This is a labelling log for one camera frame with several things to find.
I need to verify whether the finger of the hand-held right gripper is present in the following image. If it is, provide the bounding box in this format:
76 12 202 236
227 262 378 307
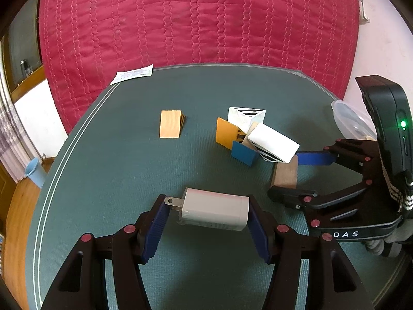
267 182 371 213
296 139 380 174

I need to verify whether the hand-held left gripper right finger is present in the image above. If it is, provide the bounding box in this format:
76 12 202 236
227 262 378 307
247 195 375 310

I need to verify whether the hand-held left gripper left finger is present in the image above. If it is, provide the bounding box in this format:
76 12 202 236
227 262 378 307
41 195 170 310

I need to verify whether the brown wooden block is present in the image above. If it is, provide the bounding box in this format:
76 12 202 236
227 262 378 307
271 160 299 189

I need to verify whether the clear plastic bowl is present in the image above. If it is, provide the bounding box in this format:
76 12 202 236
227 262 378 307
331 100 378 141

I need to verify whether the white box block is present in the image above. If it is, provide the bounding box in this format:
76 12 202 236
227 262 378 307
247 123 300 164

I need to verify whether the white charger plug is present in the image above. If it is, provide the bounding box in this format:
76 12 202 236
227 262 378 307
164 187 250 232

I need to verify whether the blue block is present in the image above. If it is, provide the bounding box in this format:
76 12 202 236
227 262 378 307
231 141 259 167

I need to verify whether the tan wooden block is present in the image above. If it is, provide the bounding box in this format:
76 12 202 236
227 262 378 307
242 122 260 149

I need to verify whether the person's right hand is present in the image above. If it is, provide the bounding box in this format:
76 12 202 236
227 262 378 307
366 155 413 258

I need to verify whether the green table mat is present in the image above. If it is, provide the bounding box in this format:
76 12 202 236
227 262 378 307
24 63 407 310

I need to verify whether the white striped prism block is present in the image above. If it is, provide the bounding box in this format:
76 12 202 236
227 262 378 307
227 106 267 133

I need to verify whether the orange striped prism block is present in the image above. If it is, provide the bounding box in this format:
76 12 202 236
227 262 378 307
216 117 247 151

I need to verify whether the white paper leaflet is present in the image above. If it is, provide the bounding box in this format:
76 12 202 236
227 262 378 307
110 65 153 85

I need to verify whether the white lace cloth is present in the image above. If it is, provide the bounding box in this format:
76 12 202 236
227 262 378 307
0 71 42 181

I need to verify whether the red quilted blanket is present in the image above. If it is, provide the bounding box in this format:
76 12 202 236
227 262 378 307
38 0 360 136

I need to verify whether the wooden framed cabinet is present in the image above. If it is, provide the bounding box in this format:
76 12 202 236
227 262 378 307
2 0 46 96

